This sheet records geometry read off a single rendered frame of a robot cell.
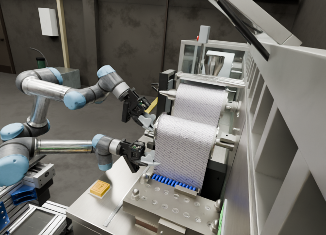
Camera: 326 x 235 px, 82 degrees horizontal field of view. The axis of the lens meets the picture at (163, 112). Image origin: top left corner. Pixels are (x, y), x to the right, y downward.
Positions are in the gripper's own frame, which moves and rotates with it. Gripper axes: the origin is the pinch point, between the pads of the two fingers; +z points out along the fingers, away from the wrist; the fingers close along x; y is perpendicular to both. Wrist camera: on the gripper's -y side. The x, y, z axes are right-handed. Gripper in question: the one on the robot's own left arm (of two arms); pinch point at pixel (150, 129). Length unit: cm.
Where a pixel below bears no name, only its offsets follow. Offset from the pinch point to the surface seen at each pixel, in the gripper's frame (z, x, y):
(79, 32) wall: -299, 349, -220
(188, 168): 23.7, -4.8, 4.8
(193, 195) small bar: 31.8, -10.9, 2.0
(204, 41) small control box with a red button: -18, 53, 36
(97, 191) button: 5.6, -17.6, -35.6
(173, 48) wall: -93, 381, -70
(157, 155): 11.0, -4.8, -3.6
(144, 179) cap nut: 14.6, -12.6, -11.3
